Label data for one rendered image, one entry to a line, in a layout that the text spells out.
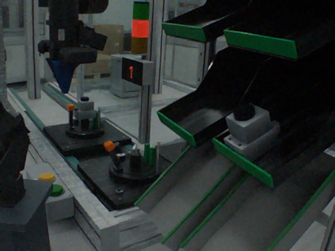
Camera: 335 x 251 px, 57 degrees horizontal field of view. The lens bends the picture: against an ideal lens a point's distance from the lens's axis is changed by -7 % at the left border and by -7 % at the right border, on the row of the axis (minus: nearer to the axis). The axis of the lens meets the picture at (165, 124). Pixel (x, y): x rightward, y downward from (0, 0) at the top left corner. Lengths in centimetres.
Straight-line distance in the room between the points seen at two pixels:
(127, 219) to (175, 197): 12
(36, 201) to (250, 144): 38
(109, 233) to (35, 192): 18
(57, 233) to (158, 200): 30
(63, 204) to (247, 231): 45
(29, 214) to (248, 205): 37
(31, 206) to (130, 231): 25
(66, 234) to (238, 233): 45
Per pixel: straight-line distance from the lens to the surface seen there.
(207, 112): 59
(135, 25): 99
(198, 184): 65
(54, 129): 121
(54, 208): 82
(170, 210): 66
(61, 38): 63
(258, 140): 46
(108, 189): 81
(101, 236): 71
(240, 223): 58
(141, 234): 77
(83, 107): 112
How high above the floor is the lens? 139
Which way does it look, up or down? 19 degrees down
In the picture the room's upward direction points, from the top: 4 degrees clockwise
